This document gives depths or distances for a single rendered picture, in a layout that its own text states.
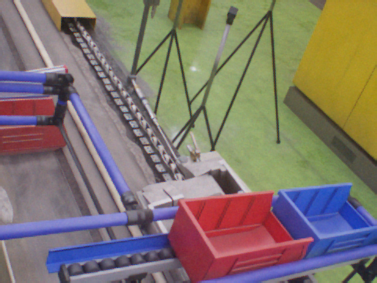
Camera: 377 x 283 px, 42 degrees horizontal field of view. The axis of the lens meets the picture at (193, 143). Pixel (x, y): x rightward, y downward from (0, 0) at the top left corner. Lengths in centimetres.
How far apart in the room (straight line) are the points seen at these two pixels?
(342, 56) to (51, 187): 277
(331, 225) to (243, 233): 32
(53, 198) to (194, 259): 96
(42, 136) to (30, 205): 32
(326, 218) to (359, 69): 259
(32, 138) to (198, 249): 116
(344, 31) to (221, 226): 305
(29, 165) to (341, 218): 120
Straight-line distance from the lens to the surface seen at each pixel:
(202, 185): 182
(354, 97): 405
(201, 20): 553
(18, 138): 206
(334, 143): 421
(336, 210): 155
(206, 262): 105
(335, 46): 418
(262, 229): 133
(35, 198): 194
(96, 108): 244
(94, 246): 111
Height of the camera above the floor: 211
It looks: 35 degrees down
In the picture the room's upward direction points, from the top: 18 degrees clockwise
